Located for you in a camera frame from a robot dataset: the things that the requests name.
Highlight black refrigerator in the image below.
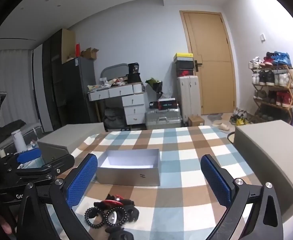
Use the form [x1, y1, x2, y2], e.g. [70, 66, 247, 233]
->
[61, 56, 98, 127]

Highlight white thermos bottle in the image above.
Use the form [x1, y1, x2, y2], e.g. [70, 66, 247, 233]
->
[11, 130, 27, 153]

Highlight grey bag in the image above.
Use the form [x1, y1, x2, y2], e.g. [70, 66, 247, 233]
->
[103, 107, 126, 131]

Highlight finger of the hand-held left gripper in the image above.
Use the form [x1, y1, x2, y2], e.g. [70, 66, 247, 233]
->
[16, 154, 76, 178]
[16, 147, 43, 164]

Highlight dark wardrobe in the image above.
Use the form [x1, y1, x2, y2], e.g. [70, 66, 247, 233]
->
[42, 28, 76, 131]

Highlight grey cardboard box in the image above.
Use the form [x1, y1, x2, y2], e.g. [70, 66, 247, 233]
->
[96, 148, 161, 187]

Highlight red hair clip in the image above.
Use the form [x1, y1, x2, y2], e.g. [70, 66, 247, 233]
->
[104, 198, 125, 207]

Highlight desk clutter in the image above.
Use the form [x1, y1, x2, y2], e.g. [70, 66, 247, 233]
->
[87, 77, 130, 91]

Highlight yellow shoebox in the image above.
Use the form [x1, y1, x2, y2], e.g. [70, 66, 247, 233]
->
[173, 52, 194, 62]

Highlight black hair claw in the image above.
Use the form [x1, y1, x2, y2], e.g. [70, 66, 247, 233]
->
[121, 199, 140, 223]

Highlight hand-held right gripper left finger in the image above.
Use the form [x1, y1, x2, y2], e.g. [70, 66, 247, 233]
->
[15, 153, 99, 240]

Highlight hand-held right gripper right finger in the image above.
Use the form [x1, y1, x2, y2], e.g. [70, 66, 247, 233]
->
[200, 154, 284, 240]

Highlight black bag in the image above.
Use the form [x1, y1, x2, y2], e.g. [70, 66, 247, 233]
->
[126, 73, 142, 84]

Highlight black hair accessory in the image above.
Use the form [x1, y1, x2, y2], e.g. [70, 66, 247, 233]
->
[105, 226, 135, 240]

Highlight plaid tablecloth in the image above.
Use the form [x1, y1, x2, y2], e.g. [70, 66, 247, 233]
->
[45, 125, 284, 240]

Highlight white suitcase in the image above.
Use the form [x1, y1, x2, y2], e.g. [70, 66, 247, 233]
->
[177, 76, 202, 125]

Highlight silver suitcase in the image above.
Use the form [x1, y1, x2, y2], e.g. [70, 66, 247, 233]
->
[145, 107, 182, 130]

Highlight beige slipper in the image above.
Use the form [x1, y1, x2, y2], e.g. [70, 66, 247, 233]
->
[211, 122, 230, 131]

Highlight black clothing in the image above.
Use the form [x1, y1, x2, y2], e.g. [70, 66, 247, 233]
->
[0, 119, 27, 141]

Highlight white curtain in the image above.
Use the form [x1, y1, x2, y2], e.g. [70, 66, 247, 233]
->
[0, 49, 41, 128]

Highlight pile of sneakers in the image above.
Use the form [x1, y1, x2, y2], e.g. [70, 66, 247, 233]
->
[230, 107, 252, 126]

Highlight small cardboard box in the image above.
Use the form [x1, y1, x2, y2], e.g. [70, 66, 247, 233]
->
[187, 115, 205, 127]

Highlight white desk with drawers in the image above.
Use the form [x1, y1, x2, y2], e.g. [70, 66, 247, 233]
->
[87, 82, 147, 126]

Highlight person's left hand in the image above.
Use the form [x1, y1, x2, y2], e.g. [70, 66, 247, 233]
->
[0, 215, 18, 235]

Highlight dark wrapped flower bouquet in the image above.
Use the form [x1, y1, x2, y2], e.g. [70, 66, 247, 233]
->
[145, 77, 163, 91]

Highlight wooden door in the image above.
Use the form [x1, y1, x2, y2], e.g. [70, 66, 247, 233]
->
[179, 10, 237, 116]

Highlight grey box right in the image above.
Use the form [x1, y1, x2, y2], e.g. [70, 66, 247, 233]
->
[233, 120, 293, 224]

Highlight black and red box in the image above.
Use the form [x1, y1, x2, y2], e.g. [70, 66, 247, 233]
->
[157, 98, 178, 111]

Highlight open cardboard box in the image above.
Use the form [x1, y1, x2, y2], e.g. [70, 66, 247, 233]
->
[80, 47, 99, 61]

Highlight grey rug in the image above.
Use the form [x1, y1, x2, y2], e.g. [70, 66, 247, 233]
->
[207, 112, 225, 122]

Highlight black scrunchie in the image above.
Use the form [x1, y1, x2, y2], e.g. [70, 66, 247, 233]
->
[94, 193, 117, 210]

